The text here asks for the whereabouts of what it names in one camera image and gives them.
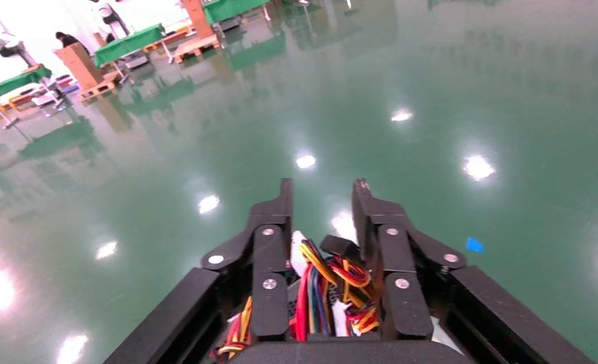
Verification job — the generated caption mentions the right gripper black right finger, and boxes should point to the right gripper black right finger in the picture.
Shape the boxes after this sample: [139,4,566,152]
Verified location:
[352,178,596,364]

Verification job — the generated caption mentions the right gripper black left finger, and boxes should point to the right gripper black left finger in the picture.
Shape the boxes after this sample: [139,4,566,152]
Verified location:
[102,178,296,364]

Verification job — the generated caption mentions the person with black hair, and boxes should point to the person with black hair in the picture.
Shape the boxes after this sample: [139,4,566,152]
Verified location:
[55,30,81,50]

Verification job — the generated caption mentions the wooden pallet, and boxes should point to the wooden pallet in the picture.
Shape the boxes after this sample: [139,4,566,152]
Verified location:
[77,75,121,102]
[171,33,222,64]

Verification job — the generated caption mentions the cardboard box on pallet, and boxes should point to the cardboard box on pallet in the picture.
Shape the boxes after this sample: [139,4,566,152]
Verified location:
[182,0,215,40]

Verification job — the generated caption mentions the tall brown cardboard box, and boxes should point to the tall brown cardboard box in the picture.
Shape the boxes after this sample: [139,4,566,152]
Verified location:
[55,42,105,92]

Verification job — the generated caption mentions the green cloth table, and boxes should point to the green cloth table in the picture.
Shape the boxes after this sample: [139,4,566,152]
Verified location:
[204,0,274,24]
[94,24,167,69]
[0,65,54,109]

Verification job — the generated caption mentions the silver power supply coloured wires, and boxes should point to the silver power supply coloured wires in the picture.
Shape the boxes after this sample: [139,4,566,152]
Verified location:
[211,230,465,359]

